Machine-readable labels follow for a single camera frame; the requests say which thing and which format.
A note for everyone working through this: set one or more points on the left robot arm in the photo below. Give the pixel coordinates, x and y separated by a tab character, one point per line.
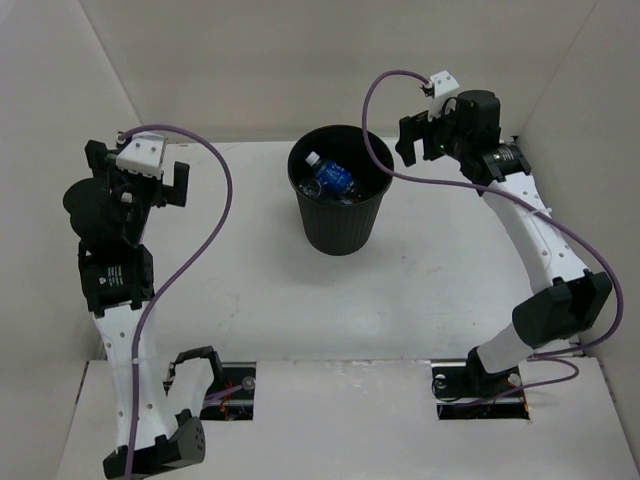
159	428

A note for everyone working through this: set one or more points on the clear unlabelled plastic bottle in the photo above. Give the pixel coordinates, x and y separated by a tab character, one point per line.
311	188

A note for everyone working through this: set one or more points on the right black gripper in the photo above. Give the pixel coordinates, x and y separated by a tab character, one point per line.
412	130

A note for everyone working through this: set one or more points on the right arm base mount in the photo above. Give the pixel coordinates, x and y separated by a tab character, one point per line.
460	398

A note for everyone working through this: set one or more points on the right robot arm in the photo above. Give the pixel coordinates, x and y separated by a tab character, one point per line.
506	350

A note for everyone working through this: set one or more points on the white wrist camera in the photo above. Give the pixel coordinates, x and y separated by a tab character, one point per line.
143	155
439	87

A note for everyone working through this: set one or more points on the blue label water bottle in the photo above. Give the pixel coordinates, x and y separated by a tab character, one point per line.
334	177

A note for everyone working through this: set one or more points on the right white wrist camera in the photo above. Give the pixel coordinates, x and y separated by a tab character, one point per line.
439	87

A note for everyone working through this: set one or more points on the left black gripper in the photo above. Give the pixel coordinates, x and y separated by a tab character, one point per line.
167	187

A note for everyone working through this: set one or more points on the black plastic waste bin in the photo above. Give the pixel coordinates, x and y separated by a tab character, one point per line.
330	227

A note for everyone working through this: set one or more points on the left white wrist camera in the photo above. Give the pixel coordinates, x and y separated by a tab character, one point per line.
143	155

